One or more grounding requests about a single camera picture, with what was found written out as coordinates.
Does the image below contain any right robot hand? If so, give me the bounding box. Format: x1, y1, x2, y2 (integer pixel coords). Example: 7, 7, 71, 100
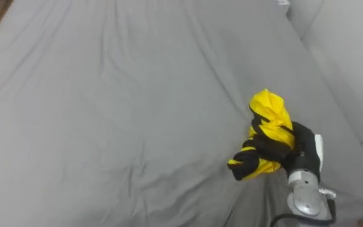
253, 121, 324, 183

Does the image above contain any yellow and black garment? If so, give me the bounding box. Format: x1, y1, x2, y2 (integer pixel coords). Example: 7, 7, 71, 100
227, 88, 296, 182

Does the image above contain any grey bed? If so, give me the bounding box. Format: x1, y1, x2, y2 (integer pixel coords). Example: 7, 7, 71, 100
0, 0, 363, 227

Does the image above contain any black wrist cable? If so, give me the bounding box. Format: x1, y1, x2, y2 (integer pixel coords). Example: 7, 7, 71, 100
269, 198, 337, 227

